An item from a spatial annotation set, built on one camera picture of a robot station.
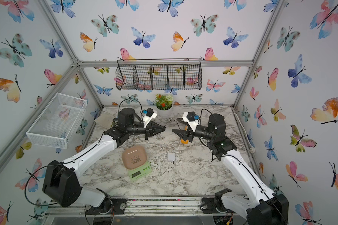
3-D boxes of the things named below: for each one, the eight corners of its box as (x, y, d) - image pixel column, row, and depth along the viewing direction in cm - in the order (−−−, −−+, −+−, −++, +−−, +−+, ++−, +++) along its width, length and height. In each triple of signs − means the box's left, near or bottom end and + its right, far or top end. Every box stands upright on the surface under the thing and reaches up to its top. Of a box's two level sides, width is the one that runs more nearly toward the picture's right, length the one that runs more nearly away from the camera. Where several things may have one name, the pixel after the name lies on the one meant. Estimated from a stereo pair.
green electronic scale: (131, 181, 84) (130, 179, 81) (129, 172, 87) (127, 170, 84) (152, 171, 88) (151, 169, 85) (149, 163, 91) (148, 161, 88)
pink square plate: (121, 170, 88) (118, 167, 83) (126, 149, 97) (124, 145, 93) (145, 170, 88) (144, 167, 83) (148, 149, 97) (147, 145, 93)
